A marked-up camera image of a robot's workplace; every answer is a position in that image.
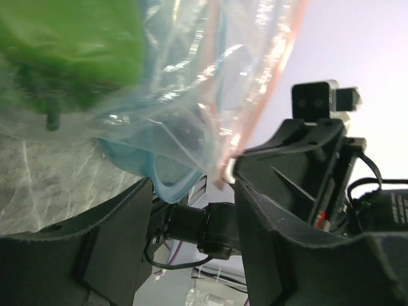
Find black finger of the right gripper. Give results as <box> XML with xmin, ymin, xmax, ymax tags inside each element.
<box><xmin>234</xmin><ymin>119</ymin><xmax>346</xmax><ymax>223</ymax></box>

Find teal plastic food container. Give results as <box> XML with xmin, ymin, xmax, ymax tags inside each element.
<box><xmin>99</xmin><ymin>40</ymin><xmax>259</xmax><ymax>184</ymax></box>

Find clear zip top bag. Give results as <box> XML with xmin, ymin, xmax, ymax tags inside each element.
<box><xmin>0</xmin><ymin>0</ymin><xmax>309</xmax><ymax>192</ymax></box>

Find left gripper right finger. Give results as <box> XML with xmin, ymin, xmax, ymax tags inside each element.
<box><xmin>235</xmin><ymin>181</ymin><xmax>407</xmax><ymax>305</ymax></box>

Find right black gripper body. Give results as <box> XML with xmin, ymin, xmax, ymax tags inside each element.
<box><xmin>314</xmin><ymin>138</ymin><xmax>407</xmax><ymax>237</ymax></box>

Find green bell pepper toy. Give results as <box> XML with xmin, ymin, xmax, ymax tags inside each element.
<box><xmin>1</xmin><ymin>1</ymin><xmax>145</xmax><ymax>131</ymax></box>

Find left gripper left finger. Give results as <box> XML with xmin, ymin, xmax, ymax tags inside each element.
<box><xmin>1</xmin><ymin>179</ymin><xmax>152</xmax><ymax>305</ymax></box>

